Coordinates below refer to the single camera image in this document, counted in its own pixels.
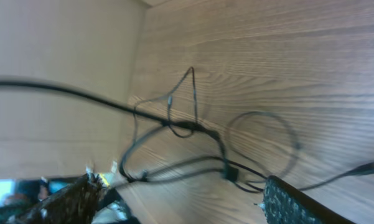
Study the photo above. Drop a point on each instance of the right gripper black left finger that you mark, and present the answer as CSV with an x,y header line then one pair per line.
x,y
76,203

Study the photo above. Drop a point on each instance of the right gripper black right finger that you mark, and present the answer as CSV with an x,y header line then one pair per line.
x,y
283,203

